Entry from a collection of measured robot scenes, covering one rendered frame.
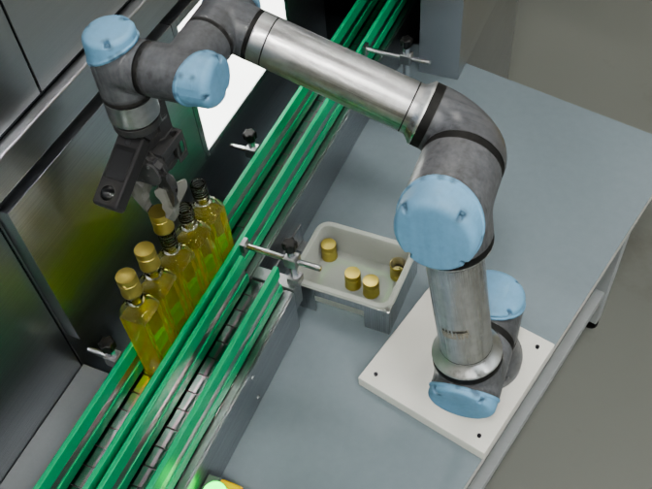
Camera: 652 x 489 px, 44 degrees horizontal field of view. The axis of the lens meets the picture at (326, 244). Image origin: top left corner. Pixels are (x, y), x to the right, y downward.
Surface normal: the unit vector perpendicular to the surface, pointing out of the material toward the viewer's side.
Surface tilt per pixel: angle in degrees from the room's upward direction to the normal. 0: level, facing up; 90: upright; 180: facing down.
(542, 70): 0
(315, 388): 0
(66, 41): 90
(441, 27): 90
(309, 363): 0
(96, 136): 90
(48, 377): 90
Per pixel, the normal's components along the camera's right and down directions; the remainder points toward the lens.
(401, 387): -0.07, -0.63
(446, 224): -0.37, 0.67
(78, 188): 0.92, 0.27
